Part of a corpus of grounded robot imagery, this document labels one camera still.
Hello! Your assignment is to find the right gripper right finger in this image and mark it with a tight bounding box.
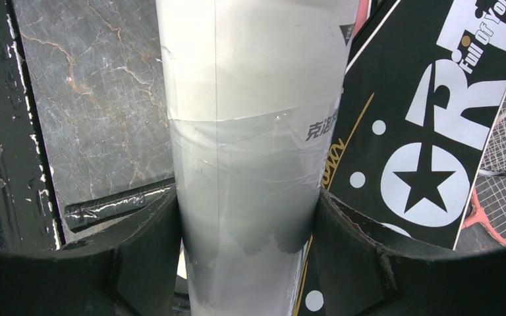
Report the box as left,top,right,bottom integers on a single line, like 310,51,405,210
312,190,506,315

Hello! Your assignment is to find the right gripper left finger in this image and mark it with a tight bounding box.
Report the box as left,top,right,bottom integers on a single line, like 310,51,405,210
0,191,182,315

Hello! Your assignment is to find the black SPORT racket bag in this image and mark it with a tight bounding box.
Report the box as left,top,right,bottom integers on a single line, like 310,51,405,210
296,1,506,315

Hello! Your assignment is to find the white shuttlecock tube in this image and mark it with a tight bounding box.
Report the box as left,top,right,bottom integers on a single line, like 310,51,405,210
156,1,359,315

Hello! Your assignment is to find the pink SPORT racket bag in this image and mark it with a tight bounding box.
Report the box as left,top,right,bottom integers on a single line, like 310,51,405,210
353,0,372,36

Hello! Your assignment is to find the pink frame badminton racket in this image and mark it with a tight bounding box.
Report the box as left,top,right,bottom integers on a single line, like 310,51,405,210
462,169,506,246

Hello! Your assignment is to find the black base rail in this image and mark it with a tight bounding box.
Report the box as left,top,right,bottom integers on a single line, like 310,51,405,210
0,1,65,253

